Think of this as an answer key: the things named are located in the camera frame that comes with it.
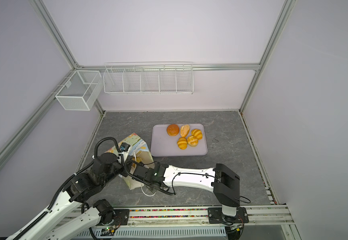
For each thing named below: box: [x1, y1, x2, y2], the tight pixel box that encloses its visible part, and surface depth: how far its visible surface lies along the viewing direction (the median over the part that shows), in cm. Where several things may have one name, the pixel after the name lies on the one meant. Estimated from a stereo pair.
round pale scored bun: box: [187, 135, 199, 147], surface depth 101 cm
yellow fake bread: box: [191, 128, 203, 140], surface depth 104 cm
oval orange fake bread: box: [179, 124, 191, 138], surface depth 106 cm
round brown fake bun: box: [166, 124, 180, 137], surface depth 107 cm
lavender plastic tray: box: [150, 123, 208, 157], surface depth 104 cm
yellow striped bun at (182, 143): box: [177, 137, 188, 150], surface depth 101 cm
